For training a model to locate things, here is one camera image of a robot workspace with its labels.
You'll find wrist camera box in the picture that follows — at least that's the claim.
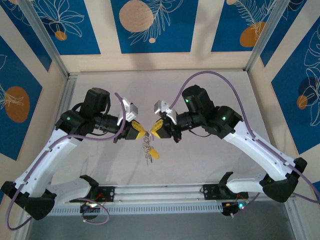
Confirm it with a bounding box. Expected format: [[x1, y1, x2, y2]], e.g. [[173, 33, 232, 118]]
[[153, 99, 179, 125], [116, 96, 140, 126]]

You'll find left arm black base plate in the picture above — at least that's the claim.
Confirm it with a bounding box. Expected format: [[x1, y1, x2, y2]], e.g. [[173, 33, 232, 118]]
[[69, 186, 116, 203]]

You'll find aluminium corner post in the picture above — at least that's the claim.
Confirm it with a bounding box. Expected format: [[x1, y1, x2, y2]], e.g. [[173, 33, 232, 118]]
[[17, 0, 70, 78], [244, 0, 286, 73]]

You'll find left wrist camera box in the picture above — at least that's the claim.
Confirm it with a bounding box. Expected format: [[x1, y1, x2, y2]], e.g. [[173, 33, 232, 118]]
[[116, 96, 140, 126]]

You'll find aluminium frame leg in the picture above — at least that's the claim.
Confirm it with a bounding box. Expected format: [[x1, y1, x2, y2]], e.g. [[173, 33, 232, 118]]
[[14, 216, 33, 240], [283, 201, 305, 240]]

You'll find grey slotted cable duct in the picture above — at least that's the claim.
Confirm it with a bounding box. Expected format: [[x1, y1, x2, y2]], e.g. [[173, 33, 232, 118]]
[[48, 201, 224, 217]]

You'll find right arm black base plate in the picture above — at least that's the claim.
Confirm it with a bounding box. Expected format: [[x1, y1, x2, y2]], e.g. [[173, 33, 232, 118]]
[[202, 183, 250, 201]]

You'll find yellow capped key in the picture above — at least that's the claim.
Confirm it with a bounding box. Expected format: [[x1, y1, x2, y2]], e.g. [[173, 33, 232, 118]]
[[148, 147, 161, 161]]

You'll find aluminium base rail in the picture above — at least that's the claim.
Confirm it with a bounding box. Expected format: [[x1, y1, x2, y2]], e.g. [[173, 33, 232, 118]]
[[21, 179, 298, 207]]

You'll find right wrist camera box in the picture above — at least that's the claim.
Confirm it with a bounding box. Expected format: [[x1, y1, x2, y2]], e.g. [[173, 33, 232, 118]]
[[153, 99, 179, 125]]

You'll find metal keyring with yellow tags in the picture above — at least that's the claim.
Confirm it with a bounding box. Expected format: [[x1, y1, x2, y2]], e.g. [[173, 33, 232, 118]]
[[140, 129, 157, 166]]

